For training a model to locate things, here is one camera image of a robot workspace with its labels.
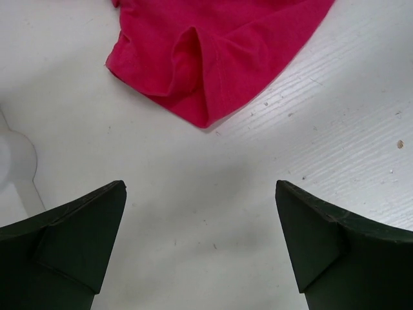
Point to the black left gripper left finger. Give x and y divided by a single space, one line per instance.
58 258

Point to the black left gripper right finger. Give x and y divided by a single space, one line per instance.
342 260

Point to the pink red t shirt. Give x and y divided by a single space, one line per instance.
203 60

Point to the white rack base foot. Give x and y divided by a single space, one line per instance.
19 196

